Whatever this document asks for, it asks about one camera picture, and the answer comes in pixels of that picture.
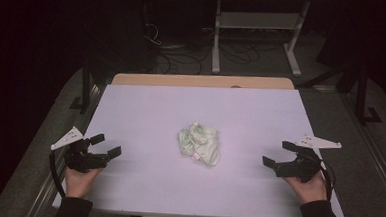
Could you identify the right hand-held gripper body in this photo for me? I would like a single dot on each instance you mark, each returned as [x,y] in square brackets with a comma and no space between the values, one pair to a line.
[299,167]

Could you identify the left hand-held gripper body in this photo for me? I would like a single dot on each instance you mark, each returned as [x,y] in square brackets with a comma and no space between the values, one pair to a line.
[81,159]

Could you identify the pale green baby shirt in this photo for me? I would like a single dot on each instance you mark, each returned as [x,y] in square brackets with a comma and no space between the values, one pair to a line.
[199,144]

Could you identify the person's left hand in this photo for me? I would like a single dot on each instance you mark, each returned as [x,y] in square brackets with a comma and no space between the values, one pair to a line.
[78,181]

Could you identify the person's right hand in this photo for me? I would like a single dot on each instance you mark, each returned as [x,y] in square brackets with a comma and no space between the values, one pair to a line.
[310,191]

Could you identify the black metal stand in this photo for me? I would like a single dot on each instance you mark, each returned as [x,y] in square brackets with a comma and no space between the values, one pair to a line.
[86,89]
[362,97]

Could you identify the wooden table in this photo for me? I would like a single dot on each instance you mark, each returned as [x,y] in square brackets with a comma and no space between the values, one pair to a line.
[199,81]

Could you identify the white metal table frame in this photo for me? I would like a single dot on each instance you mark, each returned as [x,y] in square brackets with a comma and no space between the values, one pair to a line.
[257,20]

